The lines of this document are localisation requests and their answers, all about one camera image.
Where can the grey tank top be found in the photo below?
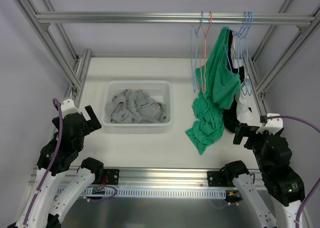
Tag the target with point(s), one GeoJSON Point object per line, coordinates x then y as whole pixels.
{"type": "Point", "coordinates": [150, 110]}
{"type": "Point", "coordinates": [122, 108]}

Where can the white plastic basket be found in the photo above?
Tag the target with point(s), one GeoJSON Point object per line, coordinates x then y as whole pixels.
{"type": "Point", "coordinates": [161, 91]}

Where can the white slotted cable duct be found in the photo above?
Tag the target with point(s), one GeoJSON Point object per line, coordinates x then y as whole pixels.
{"type": "Point", "coordinates": [155, 193]}

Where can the right aluminium frame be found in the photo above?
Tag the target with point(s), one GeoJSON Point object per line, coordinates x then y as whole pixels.
{"type": "Point", "coordinates": [286, 65]}

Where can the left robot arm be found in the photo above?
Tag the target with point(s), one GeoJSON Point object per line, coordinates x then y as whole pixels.
{"type": "Point", "coordinates": [44, 208]}

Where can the black tank top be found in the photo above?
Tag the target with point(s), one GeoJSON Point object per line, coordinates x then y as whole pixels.
{"type": "Point", "coordinates": [229, 115]}

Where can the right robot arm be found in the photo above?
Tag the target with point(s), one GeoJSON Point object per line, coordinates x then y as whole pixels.
{"type": "Point", "coordinates": [283, 184]}

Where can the aluminium hanging rail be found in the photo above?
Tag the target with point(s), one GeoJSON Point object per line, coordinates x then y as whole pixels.
{"type": "Point", "coordinates": [181, 18]}

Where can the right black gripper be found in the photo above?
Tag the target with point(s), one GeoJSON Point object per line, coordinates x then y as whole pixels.
{"type": "Point", "coordinates": [245, 132]}

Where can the light blue hanger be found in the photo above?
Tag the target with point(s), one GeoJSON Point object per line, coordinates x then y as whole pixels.
{"type": "Point", "coordinates": [195, 53]}

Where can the left aluminium frame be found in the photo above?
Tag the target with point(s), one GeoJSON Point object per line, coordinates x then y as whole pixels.
{"type": "Point", "coordinates": [76, 71]}

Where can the white tank top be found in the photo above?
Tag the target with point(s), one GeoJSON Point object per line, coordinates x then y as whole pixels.
{"type": "Point", "coordinates": [243, 113]}

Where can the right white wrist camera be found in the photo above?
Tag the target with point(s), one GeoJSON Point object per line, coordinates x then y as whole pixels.
{"type": "Point", "coordinates": [271, 122]}

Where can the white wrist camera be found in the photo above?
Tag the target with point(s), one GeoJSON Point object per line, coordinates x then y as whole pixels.
{"type": "Point", "coordinates": [68, 107]}
{"type": "Point", "coordinates": [271, 122]}

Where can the pink hanger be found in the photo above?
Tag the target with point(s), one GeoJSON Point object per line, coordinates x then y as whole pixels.
{"type": "Point", "coordinates": [205, 55]}

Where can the aluminium frame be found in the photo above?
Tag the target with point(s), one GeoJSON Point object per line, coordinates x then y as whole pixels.
{"type": "Point", "coordinates": [76, 71]}
{"type": "Point", "coordinates": [286, 65]}

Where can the front aluminium rail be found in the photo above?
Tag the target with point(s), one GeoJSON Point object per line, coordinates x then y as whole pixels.
{"type": "Point", "coordinates": [159, 178]}

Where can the green tank top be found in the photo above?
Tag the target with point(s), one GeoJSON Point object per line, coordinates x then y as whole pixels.
{"type": "Point", "coordinates": [221, 84]}

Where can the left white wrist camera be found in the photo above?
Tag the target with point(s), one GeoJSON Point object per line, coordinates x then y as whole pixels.
{"type": "Point", "coordinates": [68, 107]}

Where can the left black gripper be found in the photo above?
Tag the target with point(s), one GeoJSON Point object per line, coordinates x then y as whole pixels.
{"type": "Point", "coordinates": [88, 124]}

